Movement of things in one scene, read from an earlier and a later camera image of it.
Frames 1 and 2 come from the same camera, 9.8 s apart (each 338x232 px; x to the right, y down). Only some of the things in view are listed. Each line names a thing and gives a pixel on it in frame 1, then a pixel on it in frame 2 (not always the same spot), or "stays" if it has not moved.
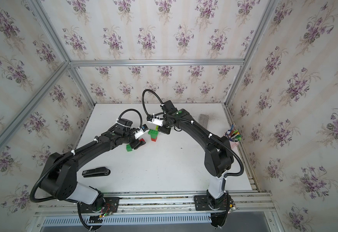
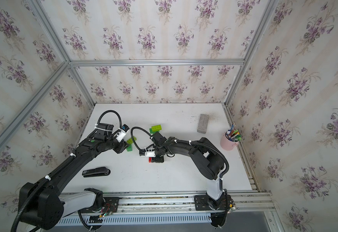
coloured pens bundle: x=232 y=134 stays
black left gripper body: x=135 y=143 -> x=118 y=147
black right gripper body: x=166 y=128 -> x=159 y=157
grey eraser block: x=203 y=120 stays
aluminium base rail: x=165 y=202 stays
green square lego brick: x=129 y=148 stays
